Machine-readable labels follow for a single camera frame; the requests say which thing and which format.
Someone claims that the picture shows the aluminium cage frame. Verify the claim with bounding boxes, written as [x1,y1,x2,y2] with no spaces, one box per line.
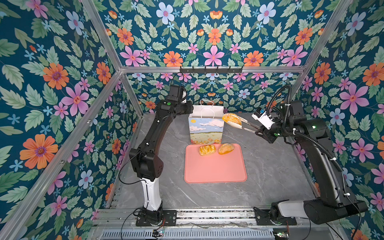
[1,1,339,240]

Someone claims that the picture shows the sesame bun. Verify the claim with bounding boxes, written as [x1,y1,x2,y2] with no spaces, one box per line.
[218,144,235,155]
[222,113,242,126]

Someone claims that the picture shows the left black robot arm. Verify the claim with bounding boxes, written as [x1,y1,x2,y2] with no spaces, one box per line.
[129,100,194,225]

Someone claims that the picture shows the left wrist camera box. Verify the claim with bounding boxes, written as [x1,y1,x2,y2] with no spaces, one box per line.
[166,85,187,103]

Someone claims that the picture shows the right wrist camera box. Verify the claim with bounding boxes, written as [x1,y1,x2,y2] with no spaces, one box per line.
[252,108,274,130]

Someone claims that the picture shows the black hook rail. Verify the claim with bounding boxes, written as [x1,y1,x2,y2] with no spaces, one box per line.
[179,66,243,75]

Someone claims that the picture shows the painted landscape paper bag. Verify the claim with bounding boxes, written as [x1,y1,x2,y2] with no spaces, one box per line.
[188,99,225,145]

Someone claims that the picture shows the pink plastic tray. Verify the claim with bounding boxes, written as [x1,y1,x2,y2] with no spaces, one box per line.
[184,144,248,184]

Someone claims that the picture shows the braided bread loaf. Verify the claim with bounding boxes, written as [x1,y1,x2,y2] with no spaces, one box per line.
[199,145,216,156]

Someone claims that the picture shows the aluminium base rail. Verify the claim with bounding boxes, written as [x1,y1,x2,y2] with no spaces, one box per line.
[88,207,349,240]

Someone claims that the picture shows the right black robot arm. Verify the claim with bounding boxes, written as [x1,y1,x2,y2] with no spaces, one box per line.
[252,85,368,225]

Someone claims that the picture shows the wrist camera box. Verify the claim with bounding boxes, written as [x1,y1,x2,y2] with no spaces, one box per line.
[252,108,274,130]
[166,85,187,103]

